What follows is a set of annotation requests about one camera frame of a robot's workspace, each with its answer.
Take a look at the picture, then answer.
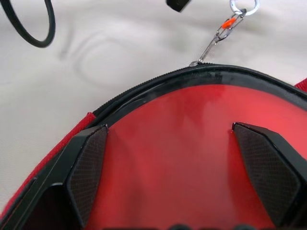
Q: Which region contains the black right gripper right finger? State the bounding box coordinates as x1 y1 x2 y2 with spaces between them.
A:
232 122 307 230

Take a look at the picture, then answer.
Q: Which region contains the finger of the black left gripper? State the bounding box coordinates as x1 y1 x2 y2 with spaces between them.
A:
165 0 193 13

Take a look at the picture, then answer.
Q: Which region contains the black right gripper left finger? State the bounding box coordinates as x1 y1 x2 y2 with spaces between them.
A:
0 124 109 230

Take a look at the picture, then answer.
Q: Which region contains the silver zipper clip with ring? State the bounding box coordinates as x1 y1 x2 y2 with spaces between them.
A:
190 0 260 67

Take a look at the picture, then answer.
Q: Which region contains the black and red paddle case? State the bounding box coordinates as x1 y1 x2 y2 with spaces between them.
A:
0 61 307 230

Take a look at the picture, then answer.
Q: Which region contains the red table tennis paddle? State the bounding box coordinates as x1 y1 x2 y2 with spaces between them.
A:
83 84 307 230

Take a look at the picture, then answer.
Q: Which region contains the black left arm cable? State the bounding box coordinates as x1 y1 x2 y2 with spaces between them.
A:
0 0 56 48

